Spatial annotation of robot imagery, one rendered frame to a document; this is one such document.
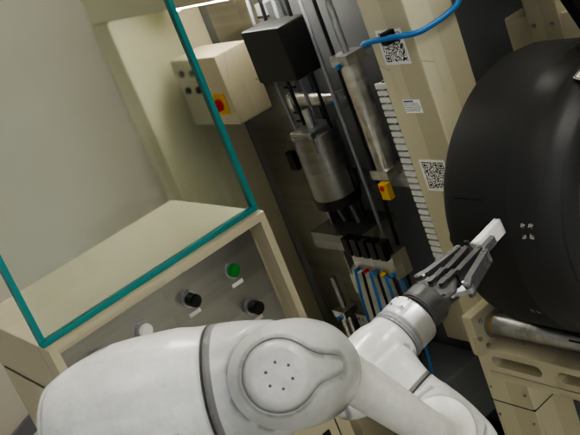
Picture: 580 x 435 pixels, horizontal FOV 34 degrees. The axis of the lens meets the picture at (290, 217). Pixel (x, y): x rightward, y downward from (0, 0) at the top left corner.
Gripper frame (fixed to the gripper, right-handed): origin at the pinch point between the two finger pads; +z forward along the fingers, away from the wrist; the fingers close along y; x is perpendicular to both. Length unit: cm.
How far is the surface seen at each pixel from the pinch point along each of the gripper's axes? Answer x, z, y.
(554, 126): -12.1, 16.0, -8.2
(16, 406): 104, -35, 300
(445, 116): -8.0, 25.5, 26.5
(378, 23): -29, 27, 35
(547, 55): -17.2, 30.9, 1.1
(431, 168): 2.8, 22.2, 33.8
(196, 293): 2, -26, 62
